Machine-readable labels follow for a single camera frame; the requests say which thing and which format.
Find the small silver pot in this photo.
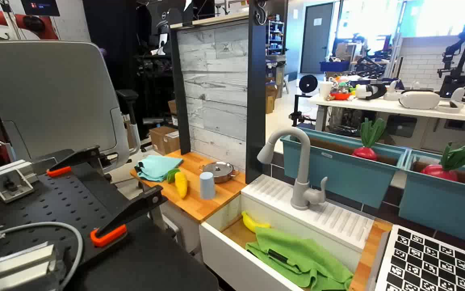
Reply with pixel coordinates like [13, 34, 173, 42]
[203, 168, 237, 186]

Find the grey-blue cup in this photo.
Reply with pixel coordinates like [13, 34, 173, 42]
[198, 169, 218, 202]

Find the white wood backsplash panel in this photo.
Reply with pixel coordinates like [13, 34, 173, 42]
[176, 21, 250, 173]

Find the wooden kitchen counter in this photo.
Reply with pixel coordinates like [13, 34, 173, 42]
[132, 148, 247, 223]

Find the cardboard box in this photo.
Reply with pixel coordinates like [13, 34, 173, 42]
[148, 124, 182, 157]

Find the grey toy faucet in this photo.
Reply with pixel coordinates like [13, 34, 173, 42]
[255, 126, 329, 212]

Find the yellow toy banana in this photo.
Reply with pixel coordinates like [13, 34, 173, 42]
[240, 210, 273, 234]

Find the teal cloth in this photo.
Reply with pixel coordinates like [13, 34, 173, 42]
[132, 153, 184, 184]

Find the round black device on stand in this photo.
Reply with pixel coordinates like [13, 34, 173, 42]
[289, 72, 320, 127]

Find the teal planter box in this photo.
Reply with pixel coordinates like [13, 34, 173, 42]
[397, 148, 465, 250]
[281, 126, 410, 210]

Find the red bowl of toys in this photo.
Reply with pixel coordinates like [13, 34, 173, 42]
[328, 79, 352, 102]

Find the white toy sink unit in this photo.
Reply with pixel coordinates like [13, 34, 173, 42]
[198, 173, 376, 291]

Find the black clamp orange tip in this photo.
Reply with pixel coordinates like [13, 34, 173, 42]
[87, 184, 168, 249]
[43, 144, 105, 179]

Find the green cloth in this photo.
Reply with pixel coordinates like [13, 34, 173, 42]
[244, 226, 355, 291]

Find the red toy radish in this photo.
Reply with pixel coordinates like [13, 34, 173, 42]
[350, 116, 389, 161]
[421, 142, 465, 182]

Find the grey door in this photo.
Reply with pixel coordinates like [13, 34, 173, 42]
[300, 1, 336, 76]

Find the white background table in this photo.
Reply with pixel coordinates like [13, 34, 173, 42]
[310, 93, 465, 124]

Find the grey monitor back panel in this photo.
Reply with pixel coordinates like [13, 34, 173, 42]
[0, 40, 132, 163]

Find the white VR headset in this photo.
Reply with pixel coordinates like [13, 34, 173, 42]
[397, 89, 442, 111]

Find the black white calibration board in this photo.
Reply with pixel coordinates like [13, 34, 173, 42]
[374, 223, 465, 291]

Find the red pipe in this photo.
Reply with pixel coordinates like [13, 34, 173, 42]
[0, 5, 60, 40]

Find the wide black frame post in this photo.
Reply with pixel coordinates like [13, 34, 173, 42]
[244, 0, 270, 184]

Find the thin black frame post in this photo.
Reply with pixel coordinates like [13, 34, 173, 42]
[168, 26, 192, 157]

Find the grey cable loop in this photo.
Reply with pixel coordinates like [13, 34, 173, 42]
[0, 220, 85, 287]

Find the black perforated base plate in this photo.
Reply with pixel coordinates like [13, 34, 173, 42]
[0, 160, 221, 291]

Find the aluminium extrusion rail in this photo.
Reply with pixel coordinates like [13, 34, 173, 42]
[0, 158, 48, 205]

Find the aluminium bracket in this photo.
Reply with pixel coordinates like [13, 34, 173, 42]
[0, 241, 61, 291]

